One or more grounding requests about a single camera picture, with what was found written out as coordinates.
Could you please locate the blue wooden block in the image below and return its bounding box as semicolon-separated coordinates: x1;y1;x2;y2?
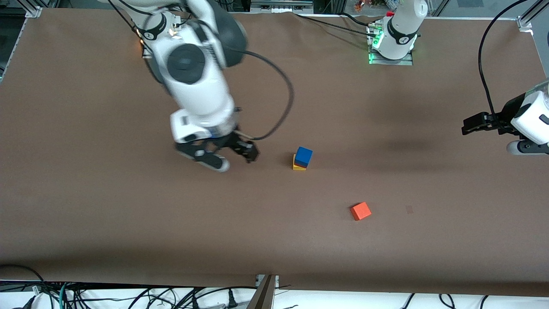
294;146;313;168

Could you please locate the brown table cover sheet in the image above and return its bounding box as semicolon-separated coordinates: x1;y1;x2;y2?
0;9;549;297

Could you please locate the orange wooden block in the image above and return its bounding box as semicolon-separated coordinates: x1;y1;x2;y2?
350;202;372;221

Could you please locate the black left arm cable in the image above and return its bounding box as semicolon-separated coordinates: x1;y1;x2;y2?
478;0;529;126

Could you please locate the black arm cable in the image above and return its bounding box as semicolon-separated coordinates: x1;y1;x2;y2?
234;49;296;141
478;0;529;126

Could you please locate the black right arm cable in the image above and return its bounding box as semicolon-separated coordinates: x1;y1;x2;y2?
234;49;296;141

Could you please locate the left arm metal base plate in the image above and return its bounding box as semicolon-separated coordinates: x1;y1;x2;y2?
367;21;414;66

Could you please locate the aluminium frame corner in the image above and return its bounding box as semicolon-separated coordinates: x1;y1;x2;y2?
517;0;549;31
17;0;43;18

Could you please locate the metal frame strut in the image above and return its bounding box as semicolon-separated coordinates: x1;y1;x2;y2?
247;275;279;309

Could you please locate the aluminium rail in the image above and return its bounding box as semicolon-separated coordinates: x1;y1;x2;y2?
251;0;314;13

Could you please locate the black cable on table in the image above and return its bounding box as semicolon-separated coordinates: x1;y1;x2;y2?
294;12;378;38

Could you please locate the black floor cable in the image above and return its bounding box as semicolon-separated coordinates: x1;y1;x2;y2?
0;264;43;293

